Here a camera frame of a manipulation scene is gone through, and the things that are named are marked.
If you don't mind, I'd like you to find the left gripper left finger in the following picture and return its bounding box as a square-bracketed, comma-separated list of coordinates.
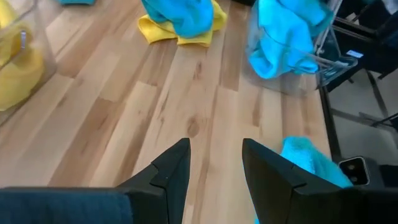
[115, 138, 192, 224]

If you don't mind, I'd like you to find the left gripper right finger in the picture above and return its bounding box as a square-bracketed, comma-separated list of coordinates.
[241, 138, 346, 224]

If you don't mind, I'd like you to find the teal microfiber towel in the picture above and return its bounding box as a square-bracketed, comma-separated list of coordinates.
[279, 135, 354, 189]
[276, 0, 334, 37]

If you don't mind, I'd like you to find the light blue microfiber towel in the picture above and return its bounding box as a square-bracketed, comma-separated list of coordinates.
[141, 0, 215, 40]
[57, 0, 96, 6]
[247, 0, 321, 80]

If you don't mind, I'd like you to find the yellow microfiber towel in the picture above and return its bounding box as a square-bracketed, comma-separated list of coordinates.
[137, 0, 228, 48]
[0, 51, 45, 112]
[0, 0, 34, 68]

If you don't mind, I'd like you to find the clear plastic basket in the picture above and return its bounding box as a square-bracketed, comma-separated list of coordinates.
[0, 0, 58, 127]
[244, 0, 358, 94]

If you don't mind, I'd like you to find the black table-level camera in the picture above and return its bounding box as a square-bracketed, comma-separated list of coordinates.
[337, 155, 398, 189]

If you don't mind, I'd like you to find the black aluminium table frame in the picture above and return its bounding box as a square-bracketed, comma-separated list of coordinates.
[317, 0, 398, 175]

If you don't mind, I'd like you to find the silver metal bracket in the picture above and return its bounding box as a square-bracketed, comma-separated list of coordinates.
[346, 49, 364, 60]

